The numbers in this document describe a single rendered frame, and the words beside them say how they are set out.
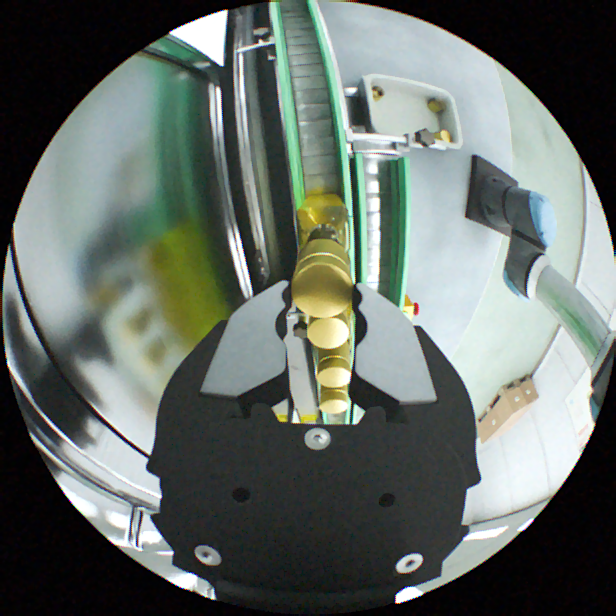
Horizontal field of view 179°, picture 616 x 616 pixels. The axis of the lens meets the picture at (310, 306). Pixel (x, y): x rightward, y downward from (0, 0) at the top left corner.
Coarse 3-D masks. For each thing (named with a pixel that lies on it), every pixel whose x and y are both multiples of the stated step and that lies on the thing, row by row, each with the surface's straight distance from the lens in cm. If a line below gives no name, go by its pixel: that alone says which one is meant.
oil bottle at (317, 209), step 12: (312, 204) 26; (324, 204) 25; (336, 204) 24; (300, 216) 22; (312, 216) 21; (324, 216) 21; (336, 216) 21; (348, 216) 23; (300, 228) 22; (336, 228) 21; (348, 228) 22; (300, 240) 22; (348, 240) 22; (348, 252) 24
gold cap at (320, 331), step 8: (344, 312) 19; (312, 320) 17; (320, 320) 17; (328, 320) 17; (336, 320) 17; (344, 320) 18; (312, 328) 18; (320, 328) 18; (328, 328) 18; (336, 328) 18; (344, 328) 18; (312, 336) 18; (320, 336) 18; (328, 336) 18; (336, 336) 18; (344, 336) 18; (320, 344) 19; (328, 344) 19; (336, 344) 19
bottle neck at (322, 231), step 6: (312, 228) 21; (318, 228) 20; (324, 228) 19; (330, 228) 20; (312, 234) 18; (318, 234) 18; (324, 234) 17; (330, 234) 18; (336, 234) 19; (312, 240) 16; (336, 240) 17
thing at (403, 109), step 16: (368, 80) 53; (384, 80) 56; (400, 80) 56; (368, 96) 51; (384, 96) 60; (400, 96) 62; (416, 96) 64; (432, 96) 63; (448, 96) 61; (384, 112) 58; (400, 112) 60; (416, 112) 61; (432, 112) 64; (448, 112) 61; (384, 128) 57; (400, 128) 58; (416, 128) 60; (432, 128) 62; (448, 128) 61; (448, 144) 55
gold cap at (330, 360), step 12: (324, 348) 23; (336, 348) 23; (348, 348) 24; (324, 360) 22; (336, 360) 21; (348, 360) 23; (324, 372) 21; (336, 372) 21; (348, 372) 22; (324, 384) 23; (336, 384) 23
